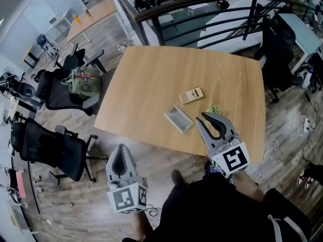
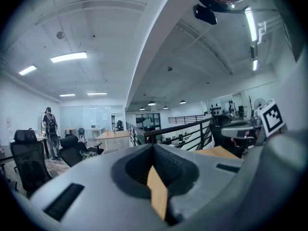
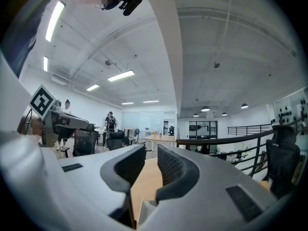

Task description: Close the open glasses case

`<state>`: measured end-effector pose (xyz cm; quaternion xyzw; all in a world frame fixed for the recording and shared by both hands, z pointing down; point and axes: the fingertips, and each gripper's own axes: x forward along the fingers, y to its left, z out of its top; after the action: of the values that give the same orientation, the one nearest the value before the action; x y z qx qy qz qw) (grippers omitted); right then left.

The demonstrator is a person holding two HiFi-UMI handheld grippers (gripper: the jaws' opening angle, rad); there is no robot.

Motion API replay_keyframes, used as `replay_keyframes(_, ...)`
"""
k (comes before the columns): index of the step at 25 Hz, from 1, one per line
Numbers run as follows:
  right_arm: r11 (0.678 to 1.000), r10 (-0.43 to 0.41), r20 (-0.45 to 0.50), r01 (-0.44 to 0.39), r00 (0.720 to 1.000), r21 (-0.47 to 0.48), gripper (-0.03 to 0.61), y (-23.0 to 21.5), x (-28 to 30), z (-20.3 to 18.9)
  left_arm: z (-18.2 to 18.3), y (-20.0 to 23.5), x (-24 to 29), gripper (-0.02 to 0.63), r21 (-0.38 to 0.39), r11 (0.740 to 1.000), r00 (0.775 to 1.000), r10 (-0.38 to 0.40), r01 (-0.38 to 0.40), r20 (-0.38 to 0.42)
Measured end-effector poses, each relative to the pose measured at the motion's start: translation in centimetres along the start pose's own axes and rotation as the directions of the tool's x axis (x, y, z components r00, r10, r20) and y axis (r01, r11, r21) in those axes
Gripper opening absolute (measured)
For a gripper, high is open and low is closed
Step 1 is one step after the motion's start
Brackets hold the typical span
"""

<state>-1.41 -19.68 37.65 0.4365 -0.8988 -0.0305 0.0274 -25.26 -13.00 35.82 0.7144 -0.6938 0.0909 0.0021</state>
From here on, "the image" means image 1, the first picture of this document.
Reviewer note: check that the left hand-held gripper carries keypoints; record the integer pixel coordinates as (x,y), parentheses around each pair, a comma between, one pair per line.
(127,196)

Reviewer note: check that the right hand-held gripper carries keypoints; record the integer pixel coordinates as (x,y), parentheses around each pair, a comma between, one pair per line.
(233,157)

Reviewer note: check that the grey rectangular tray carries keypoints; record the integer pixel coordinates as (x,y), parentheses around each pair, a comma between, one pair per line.
(179,119)

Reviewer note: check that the person's right forearm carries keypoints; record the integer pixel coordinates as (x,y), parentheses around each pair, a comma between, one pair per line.
(248,186)

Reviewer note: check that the person's left forearm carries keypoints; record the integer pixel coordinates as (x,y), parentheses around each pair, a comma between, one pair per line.
(142,226)

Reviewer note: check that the small potted green plant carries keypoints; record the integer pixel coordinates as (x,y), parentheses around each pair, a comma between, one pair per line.
(214,108)

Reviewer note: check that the black device with screen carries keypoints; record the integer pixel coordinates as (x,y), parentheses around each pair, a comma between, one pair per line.
(212,169)

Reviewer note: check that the beige calculator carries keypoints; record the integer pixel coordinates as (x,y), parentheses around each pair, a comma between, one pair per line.
(191,95)

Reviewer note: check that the person's black shoe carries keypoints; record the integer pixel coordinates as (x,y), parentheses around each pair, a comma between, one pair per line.
(178,178)

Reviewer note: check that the black mesh office chair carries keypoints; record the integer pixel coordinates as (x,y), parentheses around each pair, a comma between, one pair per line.
(58,150)

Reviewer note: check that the person's black clothing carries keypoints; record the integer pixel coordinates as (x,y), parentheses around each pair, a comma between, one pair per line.
(214,215)

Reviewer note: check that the white power strip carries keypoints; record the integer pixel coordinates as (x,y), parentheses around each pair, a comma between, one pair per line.
(307,123)

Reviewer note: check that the dark curved desk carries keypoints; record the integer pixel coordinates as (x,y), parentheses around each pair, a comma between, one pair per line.
(31,185)

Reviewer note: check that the green backpack with patches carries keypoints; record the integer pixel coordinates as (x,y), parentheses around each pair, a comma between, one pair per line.
(84,83)

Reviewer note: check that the tall black office chair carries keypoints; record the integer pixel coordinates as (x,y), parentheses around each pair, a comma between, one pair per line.
(276,57)

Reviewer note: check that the black office chair with headrest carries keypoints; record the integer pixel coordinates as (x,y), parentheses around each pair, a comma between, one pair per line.
(56,94)

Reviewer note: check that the pink paper sheet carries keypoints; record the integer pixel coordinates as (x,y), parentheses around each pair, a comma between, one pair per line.
(21,185)

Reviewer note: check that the black wheeled office chair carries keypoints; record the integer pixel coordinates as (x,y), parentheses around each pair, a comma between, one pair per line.
(317,70)

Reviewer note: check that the black chair with grey armrests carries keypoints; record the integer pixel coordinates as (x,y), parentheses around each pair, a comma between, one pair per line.
(75,58)

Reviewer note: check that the black curved metal railing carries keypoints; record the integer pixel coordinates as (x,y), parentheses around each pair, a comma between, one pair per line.
(249,6)

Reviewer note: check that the white table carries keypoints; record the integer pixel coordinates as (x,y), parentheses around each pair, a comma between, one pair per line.
(299,29)

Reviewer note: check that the yellow-edged table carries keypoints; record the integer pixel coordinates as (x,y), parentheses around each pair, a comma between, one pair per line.
(29,55)

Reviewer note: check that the black bag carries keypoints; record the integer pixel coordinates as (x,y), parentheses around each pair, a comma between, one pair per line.
(42,39)

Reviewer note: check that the long wooden table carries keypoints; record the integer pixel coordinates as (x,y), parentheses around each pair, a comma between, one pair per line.
(92,19)

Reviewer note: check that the orange bottle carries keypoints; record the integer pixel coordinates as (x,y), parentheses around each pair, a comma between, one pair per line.
(77,18)

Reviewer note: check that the white shelf unit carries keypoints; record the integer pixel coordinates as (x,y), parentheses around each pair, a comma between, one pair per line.
(58,23)

